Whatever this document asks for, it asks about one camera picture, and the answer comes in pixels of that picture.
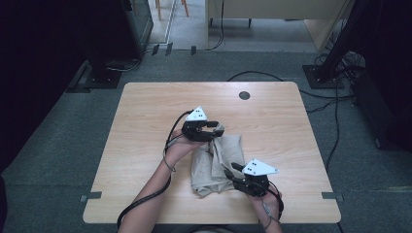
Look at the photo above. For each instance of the black slanted stand pole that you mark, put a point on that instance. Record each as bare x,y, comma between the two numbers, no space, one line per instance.
343,35

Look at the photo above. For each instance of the wooden chair legs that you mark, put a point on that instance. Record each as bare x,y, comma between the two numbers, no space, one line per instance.
171,8

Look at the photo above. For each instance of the person's right hand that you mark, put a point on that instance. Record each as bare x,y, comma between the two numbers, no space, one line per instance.
267,207

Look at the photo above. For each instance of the light wooden desk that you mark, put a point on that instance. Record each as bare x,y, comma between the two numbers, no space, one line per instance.
278,13

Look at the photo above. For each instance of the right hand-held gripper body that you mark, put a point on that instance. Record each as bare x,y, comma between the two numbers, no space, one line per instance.
254,181

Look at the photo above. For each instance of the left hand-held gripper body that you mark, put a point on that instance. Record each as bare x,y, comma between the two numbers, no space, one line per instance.
194,127

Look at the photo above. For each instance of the dark floor tape strip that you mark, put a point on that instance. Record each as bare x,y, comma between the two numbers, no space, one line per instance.
168,49
155,49
193,50

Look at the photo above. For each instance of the black box on floor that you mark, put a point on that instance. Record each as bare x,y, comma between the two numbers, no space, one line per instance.
375,110

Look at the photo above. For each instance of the grey table edge bracket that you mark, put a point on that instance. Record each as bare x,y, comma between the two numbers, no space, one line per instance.
92,195
332,195

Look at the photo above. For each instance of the beige short-sleeved shirt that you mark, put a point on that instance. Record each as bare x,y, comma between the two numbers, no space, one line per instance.
213,165

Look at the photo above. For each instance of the dark round table grommet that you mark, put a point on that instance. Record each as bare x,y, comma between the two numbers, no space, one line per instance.
244,95

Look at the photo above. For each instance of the dark glass-fronted cabinet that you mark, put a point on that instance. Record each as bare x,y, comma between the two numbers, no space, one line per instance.
137,26

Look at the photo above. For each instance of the black flat stand base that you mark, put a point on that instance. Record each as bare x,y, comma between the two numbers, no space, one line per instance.
97,77

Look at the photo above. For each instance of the black square stand base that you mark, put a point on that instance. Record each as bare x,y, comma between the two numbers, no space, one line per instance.
320,77

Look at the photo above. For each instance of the person's left hand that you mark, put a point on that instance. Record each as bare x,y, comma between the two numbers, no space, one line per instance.
181,149

